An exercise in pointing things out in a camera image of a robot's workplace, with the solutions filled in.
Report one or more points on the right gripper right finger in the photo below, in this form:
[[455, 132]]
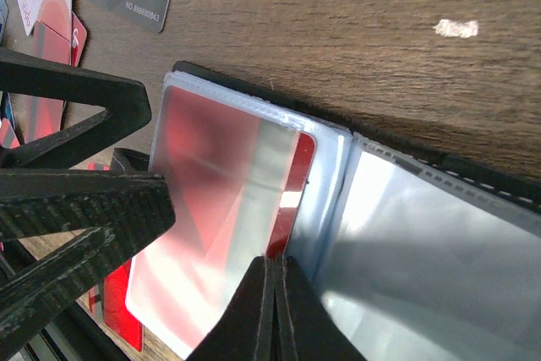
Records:
[[303, 330]]

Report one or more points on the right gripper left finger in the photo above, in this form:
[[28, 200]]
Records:
[[244, 332]]

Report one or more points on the red card front edge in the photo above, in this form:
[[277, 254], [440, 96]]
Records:
[[235, 181]]

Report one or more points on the black leather card holder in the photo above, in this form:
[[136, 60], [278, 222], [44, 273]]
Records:
[[414, 253]]

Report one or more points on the red card black stripe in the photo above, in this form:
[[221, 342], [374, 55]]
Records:
[[107, 304]]

